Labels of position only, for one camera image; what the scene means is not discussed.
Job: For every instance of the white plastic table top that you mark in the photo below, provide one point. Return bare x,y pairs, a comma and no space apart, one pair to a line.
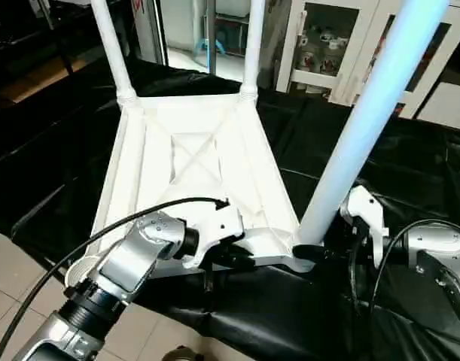
199,150

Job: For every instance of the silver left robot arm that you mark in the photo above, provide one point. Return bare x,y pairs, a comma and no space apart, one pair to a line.
132,259

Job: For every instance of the white glass door cabinet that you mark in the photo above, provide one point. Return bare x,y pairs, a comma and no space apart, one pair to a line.
320,45

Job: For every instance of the black table mat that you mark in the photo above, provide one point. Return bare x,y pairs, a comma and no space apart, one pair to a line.
49,150

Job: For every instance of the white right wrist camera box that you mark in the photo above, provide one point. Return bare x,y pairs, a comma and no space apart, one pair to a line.
365,214

